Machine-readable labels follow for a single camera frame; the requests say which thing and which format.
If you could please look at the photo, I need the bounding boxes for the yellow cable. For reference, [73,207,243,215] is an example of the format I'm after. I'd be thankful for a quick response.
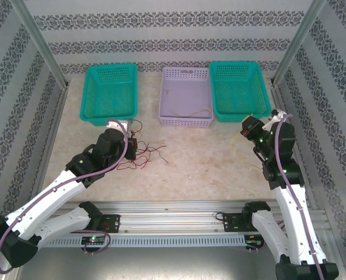
[172,107,213,118]
[230,112,263,170]

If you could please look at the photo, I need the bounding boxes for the red cable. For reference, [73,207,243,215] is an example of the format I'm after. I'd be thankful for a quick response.
[117,139,167,172]
[130,118,144,139]

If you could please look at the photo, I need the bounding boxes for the teal plastic basket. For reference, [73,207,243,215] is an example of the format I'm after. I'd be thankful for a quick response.
[208,61,272,123]
[79,63,139,127]

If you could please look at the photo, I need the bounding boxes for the lavender plastic basket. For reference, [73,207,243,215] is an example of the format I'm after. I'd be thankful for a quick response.
[158,66,215,128]

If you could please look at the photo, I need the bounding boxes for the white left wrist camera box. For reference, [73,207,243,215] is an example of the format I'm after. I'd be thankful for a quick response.
[106,119,130,132]

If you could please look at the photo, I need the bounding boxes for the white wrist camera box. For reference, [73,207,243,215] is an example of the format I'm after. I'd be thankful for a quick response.
[106,119,130,132]
[261,108,290,131]

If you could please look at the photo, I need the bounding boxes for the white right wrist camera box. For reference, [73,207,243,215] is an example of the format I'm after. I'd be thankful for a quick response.
[261,108,290,131]

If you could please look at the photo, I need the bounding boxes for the aluminium side rail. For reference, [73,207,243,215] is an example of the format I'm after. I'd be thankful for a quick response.
[270,83,319,211]
[32,83,71,205]

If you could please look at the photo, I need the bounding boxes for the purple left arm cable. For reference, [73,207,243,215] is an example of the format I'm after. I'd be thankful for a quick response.
[0,118,130,274]

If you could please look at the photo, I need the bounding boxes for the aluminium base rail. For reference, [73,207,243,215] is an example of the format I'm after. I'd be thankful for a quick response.
[53,199,278,234]

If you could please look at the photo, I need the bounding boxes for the short purple cable loop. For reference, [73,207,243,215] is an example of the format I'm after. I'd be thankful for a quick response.
[83,232,112,256]

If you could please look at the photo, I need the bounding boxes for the aluminium frame post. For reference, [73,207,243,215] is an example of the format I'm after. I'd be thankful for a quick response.
[13,0,70,88]
[271,0,328,85]

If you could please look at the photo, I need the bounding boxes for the slotted grey cable duct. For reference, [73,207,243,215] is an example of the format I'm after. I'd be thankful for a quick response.
[48,234,248,249]

